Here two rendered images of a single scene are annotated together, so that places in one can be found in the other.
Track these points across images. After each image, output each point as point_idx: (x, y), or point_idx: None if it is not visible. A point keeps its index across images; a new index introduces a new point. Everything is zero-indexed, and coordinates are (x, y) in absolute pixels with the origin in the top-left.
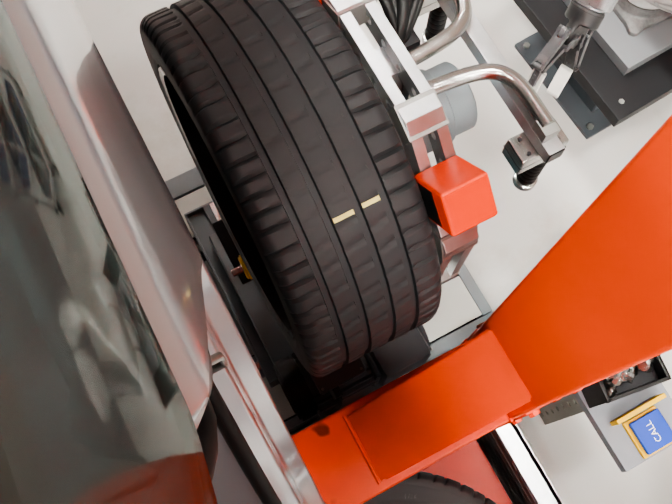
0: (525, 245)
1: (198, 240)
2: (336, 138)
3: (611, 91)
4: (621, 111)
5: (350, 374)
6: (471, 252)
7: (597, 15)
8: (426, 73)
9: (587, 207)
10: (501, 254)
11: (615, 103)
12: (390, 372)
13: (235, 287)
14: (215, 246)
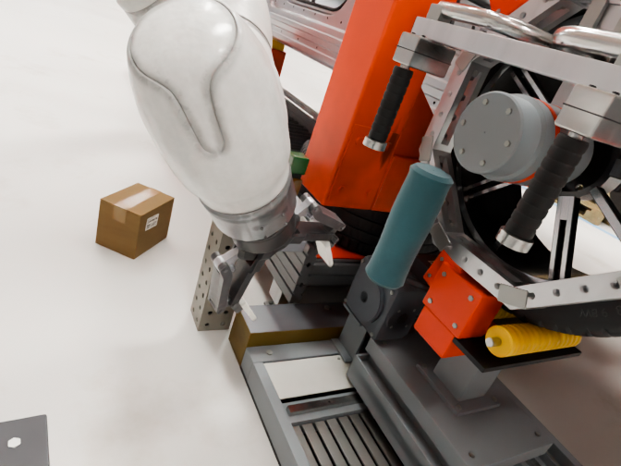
0: (180, 437)
1: (554, 463)
2: None
3: (18, 465)
4: (30, 425)
5: (423, 255)
6: (246, 445)
7: None
8: (543, 109)
9: (72, 464)
10: (212, 435)
11: (29, 441)
12: None
13: (505, 393)
14: (541, 431)
